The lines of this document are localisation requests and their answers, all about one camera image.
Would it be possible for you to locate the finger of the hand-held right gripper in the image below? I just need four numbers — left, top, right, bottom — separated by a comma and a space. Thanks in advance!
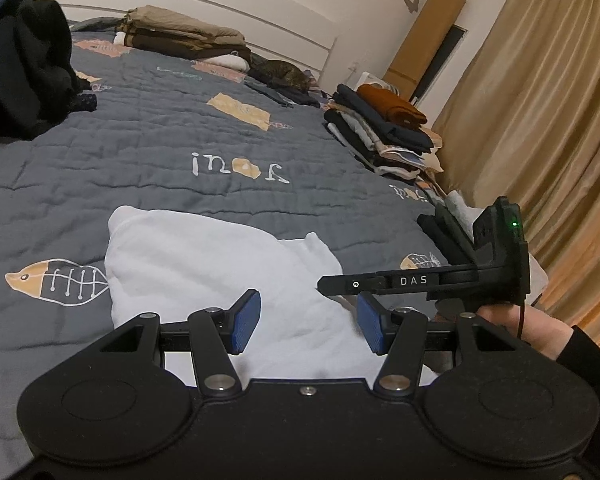
316, 272, 396, 298

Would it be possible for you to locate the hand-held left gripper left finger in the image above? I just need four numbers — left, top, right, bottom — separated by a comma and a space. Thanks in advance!
85, 287, 262, 403

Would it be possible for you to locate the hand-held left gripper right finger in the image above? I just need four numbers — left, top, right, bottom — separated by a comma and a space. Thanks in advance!
356, 292, 531, 405

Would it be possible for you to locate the white shirt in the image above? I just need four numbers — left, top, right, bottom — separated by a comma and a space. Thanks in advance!
104, 204, 438, 386

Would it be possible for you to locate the pile of dark unfolded clothes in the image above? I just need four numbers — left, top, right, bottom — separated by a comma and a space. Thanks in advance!
0, 0, 98, 143

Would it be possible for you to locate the person's right hand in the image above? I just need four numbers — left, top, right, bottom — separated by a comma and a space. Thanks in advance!
477, 304, 576, 361

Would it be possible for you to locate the golden curtain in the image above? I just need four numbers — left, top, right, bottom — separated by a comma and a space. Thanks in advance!
430, 0, 600, 346

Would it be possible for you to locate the grey printed quilt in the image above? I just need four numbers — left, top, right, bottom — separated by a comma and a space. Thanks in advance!
0, 20, 481, 466

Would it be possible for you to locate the dark grey folded garment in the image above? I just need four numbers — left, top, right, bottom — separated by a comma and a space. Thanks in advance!
245, 80, 323, 108

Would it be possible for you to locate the white fan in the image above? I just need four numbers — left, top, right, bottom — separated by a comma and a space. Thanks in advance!
354, 71, 388, 92

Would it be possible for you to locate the tabby cat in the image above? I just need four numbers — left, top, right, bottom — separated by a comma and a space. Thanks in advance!
250, 59, 315, 93

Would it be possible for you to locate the tan rolled mat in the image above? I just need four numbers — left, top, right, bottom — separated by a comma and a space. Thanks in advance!
382, 0, 468, 93

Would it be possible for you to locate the white pillow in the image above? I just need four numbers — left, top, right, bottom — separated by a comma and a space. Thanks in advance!
200, 54, 251, 72

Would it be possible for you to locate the folded khaki blanket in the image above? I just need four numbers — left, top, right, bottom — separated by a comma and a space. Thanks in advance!
116, 5, 253, 61

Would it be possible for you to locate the white bed headboard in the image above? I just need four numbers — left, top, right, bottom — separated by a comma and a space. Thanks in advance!
0, 0, 341, 83

